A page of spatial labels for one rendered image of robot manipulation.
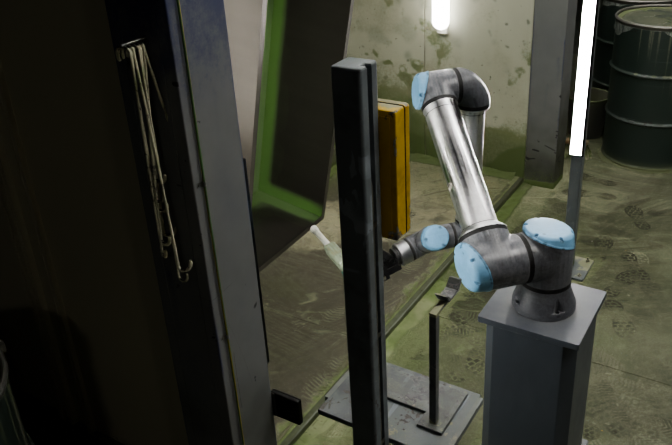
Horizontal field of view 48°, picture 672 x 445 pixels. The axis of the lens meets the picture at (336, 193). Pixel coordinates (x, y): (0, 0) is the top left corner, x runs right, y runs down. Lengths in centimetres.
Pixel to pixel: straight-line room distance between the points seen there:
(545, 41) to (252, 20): 228
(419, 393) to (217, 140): 75
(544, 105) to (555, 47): 34
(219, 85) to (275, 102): 146
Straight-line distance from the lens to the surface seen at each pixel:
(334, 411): 180
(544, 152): 452
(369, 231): 137
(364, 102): 127
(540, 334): 230
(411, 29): 461
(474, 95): 249
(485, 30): 442
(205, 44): 169
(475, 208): 225
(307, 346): 322
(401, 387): 184
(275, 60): 312
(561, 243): 224
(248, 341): 205
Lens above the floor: 200
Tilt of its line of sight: 26 degrees down
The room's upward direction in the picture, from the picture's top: 4 degrees counter-clockwise
